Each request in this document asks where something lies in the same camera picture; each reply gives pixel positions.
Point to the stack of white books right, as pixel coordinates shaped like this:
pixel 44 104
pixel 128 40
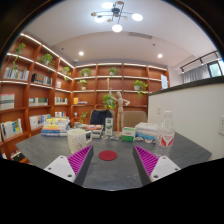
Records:
pixel 146 130

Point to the stack of books left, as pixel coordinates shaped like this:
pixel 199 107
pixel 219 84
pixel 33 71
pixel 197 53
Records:
pixel 55 126

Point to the potted green plant centre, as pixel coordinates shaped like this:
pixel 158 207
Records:
pixel 108 102

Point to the gripper purple padded right finger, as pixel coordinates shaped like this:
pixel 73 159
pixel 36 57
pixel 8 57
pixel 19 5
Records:
pixel 152 167

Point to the white ceramic mug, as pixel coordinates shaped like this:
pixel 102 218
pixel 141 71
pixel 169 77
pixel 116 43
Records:
pixel 77 139

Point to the gripper purple padded left finger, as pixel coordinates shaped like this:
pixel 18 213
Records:
pixel 74 167

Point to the green white carton box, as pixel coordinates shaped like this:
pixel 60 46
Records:
pixel 109 126

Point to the green white small box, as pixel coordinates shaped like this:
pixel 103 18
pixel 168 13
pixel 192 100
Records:
pixel 128 134

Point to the flat book stack centre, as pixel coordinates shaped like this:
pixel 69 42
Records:
pixel 95 129

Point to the wooden artist mannequin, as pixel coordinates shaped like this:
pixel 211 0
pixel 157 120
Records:
pixel 120 115

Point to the beige chair back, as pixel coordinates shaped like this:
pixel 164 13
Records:
pixel 132 118

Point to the wooden wall bookshelf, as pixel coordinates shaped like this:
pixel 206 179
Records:
pixel 36 82

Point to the clear plastic water bottle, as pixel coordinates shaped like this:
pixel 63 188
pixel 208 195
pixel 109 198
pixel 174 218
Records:
pixel 165 137

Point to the ceiling chandelier lamp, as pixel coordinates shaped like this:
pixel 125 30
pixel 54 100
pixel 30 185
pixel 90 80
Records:
pixel 114 12

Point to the round red coaster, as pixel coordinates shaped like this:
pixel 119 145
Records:
pixel 107 155

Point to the dark blue bag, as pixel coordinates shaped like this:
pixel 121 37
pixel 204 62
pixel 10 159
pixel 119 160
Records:
pixel 98 116

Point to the white partition counter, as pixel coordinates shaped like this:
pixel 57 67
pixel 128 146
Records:
pixel 197 108

